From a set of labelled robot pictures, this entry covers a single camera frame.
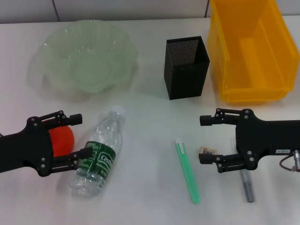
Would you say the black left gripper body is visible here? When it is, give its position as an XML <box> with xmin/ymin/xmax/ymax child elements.
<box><xmin>0</xmin><ymin>116</ymin><xmax>54</xmax><ymax>177</ymax></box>

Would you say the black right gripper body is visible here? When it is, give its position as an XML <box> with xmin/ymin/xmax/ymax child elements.
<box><xmin>235</xmin><ymin>108</ymin><xmax>300</xmax><ymax>170</ymax></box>

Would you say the yellow plastic bin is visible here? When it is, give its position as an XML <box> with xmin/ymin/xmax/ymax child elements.
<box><xmin>207</xmin><ymin>0</ymin><xmax>297</xmax><ymax>104</ymax></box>

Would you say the orange fruit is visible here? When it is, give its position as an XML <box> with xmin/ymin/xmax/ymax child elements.
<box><xmin>41</xmin><ymin>119</ymin><xmax>75</xmax><ymax>158</ymax></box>

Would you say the black mesh pen holder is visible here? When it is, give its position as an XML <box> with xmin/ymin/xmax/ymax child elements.
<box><xmin>163</xmin><ymin>35</ymin><xmax>211</xmax><ymax>101</ymax></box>

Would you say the clear green-label water bottle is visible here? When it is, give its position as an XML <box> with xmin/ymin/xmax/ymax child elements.
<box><xmin>68</xmin><ymin>105</ymin><xmax>128</xmax><ymax>199</ymax></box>

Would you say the beige eraser with barcode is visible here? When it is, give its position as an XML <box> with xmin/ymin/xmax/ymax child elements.
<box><xmin>198</xmin><ymin>146</ymin><xmax>218</xmax><ymax>156</ymax></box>

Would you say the green glass fruit plate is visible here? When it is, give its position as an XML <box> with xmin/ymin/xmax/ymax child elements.
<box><xmin>28</xmin><ymin>19</ymin><xmax>140</xmax><ymax>95</ymax></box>

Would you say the right gripper cable with plug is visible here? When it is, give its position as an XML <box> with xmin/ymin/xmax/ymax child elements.
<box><xmin>279</xmin><ymin>149</ymin><xmax>300</xmax><ymax>172</ymax></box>

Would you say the grey pen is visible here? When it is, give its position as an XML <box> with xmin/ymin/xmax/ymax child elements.
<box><xmin>238</xmin><ymin>169</ymin><xmax>257</xmax><ymax>203</ymax></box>

